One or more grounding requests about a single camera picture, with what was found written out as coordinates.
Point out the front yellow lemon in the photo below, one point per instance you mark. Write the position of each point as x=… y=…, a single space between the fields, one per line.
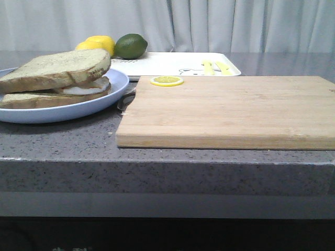
x=89 y=45

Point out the metal cutting board handle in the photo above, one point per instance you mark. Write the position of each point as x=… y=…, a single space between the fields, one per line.
x=126 y=100

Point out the yellow plastic fork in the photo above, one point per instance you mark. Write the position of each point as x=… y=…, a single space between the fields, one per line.
x=208 y=70

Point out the grey curtain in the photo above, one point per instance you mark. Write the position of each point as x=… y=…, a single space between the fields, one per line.
x=172 y=26

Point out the fried egg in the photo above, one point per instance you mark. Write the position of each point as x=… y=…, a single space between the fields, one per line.
x=97 y=86

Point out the wooden cutting board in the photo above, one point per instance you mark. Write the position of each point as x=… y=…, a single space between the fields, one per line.
x=243 y=112

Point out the rear yellow lemon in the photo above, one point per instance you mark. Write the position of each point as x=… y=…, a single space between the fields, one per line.
x=103 y=42

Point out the blue plate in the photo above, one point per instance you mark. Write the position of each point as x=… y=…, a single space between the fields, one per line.
x=119 y=81

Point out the yellow lemon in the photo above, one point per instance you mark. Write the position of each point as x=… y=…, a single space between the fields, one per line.
x=103 y=42
x=89 y=45

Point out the yellow plastic knife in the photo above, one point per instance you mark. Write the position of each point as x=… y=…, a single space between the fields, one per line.
x=223 y=68

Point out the lemon slice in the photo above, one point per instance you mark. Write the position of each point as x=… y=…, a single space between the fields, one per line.
x=166 y=81

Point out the white rectangular tray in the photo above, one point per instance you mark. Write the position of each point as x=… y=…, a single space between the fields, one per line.
x=172 y=63

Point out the green lime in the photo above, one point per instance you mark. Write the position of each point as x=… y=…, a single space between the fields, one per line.
x=130 y=46

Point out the bread slice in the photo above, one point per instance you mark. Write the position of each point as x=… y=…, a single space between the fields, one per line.
x=51 y=71
x=31 y=100

